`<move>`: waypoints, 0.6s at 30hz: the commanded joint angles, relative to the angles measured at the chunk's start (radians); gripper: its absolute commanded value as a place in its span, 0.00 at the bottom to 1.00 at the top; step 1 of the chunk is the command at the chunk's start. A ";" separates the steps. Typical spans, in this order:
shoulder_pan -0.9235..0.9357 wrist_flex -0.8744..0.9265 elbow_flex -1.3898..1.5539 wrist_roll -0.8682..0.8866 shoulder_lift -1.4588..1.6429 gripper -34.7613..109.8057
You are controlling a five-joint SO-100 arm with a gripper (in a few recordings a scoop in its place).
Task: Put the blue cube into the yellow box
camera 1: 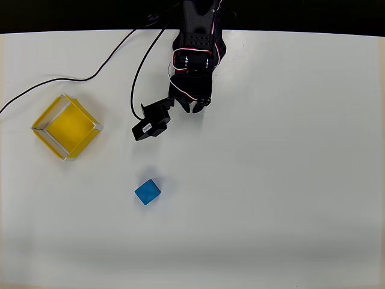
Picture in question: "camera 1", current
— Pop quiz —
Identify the blue cube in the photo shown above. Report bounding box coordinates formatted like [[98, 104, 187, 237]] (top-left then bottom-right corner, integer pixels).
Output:
[[134, 178, 162, 207]]

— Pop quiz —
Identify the yellow open box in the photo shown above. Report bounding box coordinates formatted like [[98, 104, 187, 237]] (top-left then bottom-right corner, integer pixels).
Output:
[[31, 93, 104, 163]]

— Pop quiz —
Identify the black gripper-mounted camera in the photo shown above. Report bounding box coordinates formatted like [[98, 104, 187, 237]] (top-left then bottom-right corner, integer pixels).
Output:
[[131, 98, 175, 141]]

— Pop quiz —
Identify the black cable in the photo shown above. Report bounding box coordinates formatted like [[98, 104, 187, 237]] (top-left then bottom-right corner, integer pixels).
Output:
[[0, 13, 160, 114], [129, 5, 185, 120]]

